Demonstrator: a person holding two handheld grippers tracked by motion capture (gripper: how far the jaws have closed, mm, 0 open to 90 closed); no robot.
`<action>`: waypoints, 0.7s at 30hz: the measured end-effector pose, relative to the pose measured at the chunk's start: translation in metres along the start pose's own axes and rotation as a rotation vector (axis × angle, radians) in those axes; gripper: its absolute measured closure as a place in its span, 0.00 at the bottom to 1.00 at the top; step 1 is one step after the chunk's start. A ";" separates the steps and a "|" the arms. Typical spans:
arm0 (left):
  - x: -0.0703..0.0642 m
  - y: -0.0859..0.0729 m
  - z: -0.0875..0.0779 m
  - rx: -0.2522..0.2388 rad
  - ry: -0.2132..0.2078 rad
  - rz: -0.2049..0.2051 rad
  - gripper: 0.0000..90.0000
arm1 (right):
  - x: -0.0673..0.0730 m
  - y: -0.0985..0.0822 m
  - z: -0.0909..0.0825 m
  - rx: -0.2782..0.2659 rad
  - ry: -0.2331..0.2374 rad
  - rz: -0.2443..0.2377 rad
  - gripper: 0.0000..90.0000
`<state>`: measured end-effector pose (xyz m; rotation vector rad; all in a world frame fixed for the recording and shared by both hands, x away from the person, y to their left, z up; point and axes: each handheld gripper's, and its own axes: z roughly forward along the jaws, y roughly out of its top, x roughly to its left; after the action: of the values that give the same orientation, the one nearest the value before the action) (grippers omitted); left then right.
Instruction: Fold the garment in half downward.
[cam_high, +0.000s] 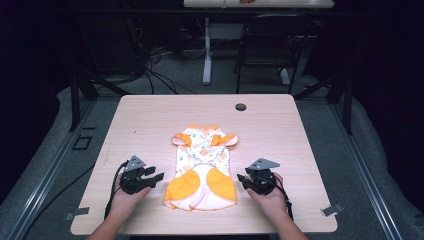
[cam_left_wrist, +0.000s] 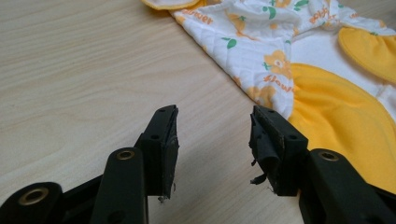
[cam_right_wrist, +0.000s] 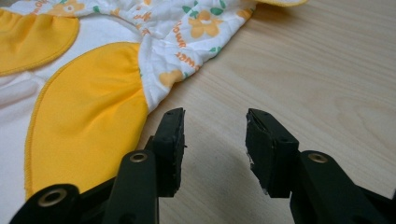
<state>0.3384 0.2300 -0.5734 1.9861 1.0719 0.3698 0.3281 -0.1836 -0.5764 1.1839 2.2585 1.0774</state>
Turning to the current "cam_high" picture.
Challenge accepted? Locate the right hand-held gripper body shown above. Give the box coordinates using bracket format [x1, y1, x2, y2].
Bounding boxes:
[244, 157, 281, 196]

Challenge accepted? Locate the black metal stand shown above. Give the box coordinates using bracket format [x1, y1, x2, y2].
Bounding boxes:
[49, 9, 131, 132]
[293, 71, 354, 136]

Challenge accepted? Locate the orange and white baby garment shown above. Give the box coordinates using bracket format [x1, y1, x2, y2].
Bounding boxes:
[162, 124, 239, 212]

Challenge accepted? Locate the white table leg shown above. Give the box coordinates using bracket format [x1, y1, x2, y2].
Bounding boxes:
[202, 17, 214, 86]

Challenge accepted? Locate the black chair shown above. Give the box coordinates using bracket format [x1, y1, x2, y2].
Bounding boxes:
[233, 13, 316, 95]

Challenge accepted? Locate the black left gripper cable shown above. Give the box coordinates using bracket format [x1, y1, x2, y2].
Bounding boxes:
[103, 160, 130, 221]

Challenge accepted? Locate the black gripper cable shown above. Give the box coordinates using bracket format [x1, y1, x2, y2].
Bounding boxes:
[103, 160, 130, 221]
[256, 175, 295, 222]

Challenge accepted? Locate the person's right hand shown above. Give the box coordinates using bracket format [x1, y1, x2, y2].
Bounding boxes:
[246, 172, 289, 224]

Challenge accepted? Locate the person's left hand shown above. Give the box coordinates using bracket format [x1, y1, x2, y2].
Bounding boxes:
[109, 173, 152, 221]

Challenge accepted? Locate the bundle of black floor cables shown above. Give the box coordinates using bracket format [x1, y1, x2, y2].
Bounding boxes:
[123, 16, 198, 96]

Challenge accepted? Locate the black floor cable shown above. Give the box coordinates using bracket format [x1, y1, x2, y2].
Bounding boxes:
[21, 163, 96, 239]

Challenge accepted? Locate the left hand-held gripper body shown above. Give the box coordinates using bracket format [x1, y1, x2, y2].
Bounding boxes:
[119, 155, 151, 196]

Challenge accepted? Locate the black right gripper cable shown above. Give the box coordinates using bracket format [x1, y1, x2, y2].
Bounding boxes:
[256, 175, 295, 222]

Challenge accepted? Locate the grey tape strip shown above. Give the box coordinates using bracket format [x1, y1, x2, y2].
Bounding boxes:
[320, 203, 345, 218]
[63, 206, 91, 222]

